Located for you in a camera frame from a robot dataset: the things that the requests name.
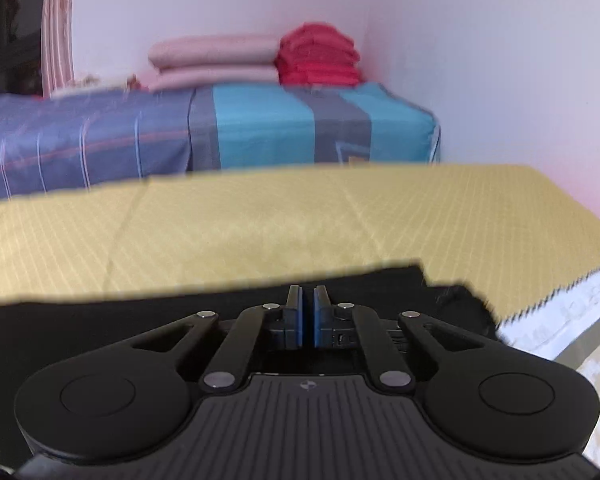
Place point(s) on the pink striped curtain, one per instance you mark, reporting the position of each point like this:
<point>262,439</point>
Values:
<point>59,25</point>

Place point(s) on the white lace-edged cloth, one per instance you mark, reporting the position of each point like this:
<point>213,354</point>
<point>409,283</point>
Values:
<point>570,310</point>

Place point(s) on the teal grey striped quilt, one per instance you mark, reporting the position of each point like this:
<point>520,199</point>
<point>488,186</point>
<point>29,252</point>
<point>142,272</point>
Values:
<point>280,125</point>

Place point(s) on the dark window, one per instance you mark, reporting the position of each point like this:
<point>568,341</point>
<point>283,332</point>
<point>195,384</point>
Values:
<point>10,30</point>

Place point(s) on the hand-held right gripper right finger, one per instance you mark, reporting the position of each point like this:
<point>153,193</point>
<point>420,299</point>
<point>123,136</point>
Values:
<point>321,320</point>

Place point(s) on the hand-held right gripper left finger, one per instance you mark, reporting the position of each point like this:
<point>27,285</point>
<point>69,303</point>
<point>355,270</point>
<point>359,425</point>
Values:
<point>297,320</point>

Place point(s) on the blue plaid quilt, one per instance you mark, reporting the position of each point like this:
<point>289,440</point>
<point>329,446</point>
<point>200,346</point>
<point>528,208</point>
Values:
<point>80,145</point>

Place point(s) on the stack of red folded blankets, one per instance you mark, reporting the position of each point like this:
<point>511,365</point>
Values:
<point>317,55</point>

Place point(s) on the yellow quilted blanket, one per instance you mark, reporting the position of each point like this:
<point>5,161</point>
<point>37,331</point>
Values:
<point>280,220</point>

